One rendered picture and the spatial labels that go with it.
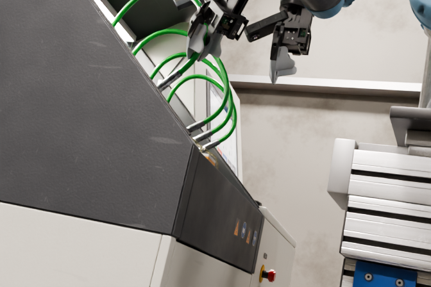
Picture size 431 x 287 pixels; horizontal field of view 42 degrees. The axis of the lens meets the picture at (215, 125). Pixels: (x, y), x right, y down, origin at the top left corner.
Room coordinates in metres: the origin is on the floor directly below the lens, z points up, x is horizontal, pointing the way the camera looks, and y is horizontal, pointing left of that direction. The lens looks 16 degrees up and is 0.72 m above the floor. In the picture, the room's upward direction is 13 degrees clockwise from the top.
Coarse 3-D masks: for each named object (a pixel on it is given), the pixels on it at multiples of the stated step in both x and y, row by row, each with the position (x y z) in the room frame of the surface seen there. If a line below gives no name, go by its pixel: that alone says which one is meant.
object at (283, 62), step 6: (282, 48) 1.24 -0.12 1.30; (282, 54) 1.24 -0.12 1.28; (270, 60) 1.24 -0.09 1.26; (276, 60) 1.24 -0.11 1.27; (282, 60) 1.24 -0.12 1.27; (288, 60) 1.23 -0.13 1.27; (270, 66) 1.24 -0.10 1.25; (276, 66) 1.24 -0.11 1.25; (282, 66) 1.24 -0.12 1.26; (288, 66) 1.23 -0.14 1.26; (270, 72) 1.25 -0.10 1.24; (270, 78) 1.26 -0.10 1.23
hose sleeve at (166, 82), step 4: (176, 72) 1.20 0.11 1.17; (172, 76) 1.21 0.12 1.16; (176, 76) 1.20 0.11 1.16; (180, 76) 1.21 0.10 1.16; (164, 80) 1.22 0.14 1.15; (168, 80) 1.21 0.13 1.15; (172, 80) 1.21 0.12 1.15; (160, 84) 1.23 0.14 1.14; (164, 84) 1.22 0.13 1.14; (168, 84) 1.22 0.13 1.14; (160, 88) 1.23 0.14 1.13; (164, 88) 1.23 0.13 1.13
